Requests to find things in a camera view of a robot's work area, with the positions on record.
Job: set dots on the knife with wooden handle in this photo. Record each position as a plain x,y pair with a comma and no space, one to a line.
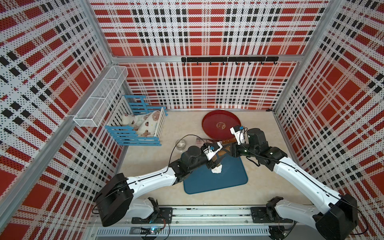
200,142

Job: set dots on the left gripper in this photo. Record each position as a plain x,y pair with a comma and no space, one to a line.
211,164

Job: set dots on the white wire mesh basket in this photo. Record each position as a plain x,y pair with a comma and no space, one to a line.
93,111

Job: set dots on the blue white toy crib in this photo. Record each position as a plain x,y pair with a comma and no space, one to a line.
125,135

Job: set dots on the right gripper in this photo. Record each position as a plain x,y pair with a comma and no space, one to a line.
233,149

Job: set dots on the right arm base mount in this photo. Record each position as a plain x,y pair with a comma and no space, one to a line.
267,215

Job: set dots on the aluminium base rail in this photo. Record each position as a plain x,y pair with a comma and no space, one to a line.
203,223

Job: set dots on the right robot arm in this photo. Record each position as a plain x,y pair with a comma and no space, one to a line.
334,216

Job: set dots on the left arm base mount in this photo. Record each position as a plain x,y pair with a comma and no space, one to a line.
157,217

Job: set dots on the wooden rolling pin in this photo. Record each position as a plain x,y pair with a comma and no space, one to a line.
226,150

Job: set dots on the red round plate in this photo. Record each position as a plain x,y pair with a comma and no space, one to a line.
217,124

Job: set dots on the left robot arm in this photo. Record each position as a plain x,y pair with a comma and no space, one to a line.
121,194

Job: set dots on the doll in patterned cloth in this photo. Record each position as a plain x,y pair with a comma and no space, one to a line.
144,125

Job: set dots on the black hook rail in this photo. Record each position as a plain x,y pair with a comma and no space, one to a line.
229,59

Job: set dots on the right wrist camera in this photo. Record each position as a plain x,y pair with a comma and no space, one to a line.
239,133

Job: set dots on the small glass bowl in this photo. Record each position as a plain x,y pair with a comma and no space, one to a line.
180,144

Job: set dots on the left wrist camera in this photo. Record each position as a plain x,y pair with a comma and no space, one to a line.
211,149

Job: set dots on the white dough lump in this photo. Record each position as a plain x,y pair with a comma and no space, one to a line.
217,170

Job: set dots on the small green circuit board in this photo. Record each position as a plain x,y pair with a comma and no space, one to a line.
150,231

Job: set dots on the teal plastic tray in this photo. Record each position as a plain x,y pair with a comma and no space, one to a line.
204,180

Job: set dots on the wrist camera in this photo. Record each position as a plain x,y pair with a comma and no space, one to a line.
211,149
239,133

